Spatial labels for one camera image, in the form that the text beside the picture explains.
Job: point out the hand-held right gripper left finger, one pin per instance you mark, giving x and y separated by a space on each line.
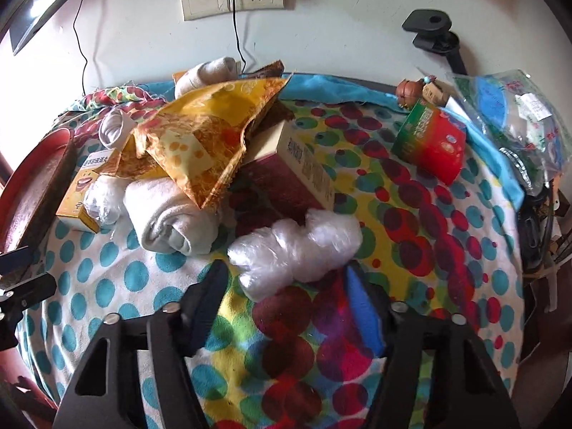
208 304

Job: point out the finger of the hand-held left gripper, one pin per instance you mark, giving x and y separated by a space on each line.
27 292
15 260

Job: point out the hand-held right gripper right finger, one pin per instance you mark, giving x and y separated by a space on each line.
364 308

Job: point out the red round basket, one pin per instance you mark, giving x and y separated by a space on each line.
35 187

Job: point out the large white towel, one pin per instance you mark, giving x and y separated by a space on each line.
170 219

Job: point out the clear plastic bundle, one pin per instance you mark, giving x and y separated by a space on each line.
290 250

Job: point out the yellow snack bag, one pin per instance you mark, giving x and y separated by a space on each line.
201 143

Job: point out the brown snack bag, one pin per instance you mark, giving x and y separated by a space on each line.
268 70

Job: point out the dark tangled objects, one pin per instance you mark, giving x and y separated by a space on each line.
543 232

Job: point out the colourful dotted blanket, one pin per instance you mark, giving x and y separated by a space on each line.
402 232

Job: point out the yellow box with cup picture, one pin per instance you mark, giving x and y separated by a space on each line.
76 196

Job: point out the small plastic wrapped bundle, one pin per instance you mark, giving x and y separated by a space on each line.
105 201

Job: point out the maroon and white box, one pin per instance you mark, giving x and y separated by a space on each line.
290 165

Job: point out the rolled white sock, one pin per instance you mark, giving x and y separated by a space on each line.
201 78
114 129

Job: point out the red and green box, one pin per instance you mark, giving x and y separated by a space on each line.
429 143

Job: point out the green red dotted cloth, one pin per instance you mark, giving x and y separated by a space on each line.
116 96

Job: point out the small brown toy figure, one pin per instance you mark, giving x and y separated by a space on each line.
435 93

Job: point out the clear plastic bag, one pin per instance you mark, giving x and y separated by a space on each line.
514 107

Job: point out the black clamp mount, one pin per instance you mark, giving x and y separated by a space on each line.
431 27

